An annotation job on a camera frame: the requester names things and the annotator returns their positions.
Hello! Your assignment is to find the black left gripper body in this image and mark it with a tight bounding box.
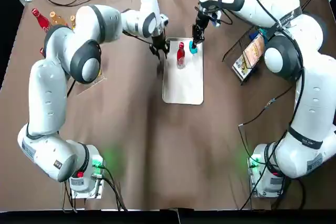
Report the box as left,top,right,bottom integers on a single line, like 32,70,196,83
150,28,169,50

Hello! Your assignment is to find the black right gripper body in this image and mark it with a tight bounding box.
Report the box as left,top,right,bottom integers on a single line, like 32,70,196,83
192,14,211,42

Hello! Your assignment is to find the teal chips packet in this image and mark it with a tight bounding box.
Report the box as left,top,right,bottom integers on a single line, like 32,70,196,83
188,40,200,56

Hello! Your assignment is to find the white rectangular tray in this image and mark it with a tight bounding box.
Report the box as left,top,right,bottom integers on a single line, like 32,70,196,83
162,37,205,106

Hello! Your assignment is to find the clear acrylic shelf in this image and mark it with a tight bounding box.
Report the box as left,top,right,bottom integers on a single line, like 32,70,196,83
30,7,108,96

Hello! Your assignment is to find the white cartoon snack packet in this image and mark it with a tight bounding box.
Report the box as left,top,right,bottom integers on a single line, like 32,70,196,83
233,56,253,78

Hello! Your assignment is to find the orange beige snack packet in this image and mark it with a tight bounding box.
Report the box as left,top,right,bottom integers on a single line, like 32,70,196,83
245,36,265,62

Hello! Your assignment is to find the orange juice bottle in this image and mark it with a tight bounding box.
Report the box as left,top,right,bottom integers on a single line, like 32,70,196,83
49,11,68,27

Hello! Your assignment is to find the black wire basket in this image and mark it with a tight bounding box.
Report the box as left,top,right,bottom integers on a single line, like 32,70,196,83
222,0,333,86

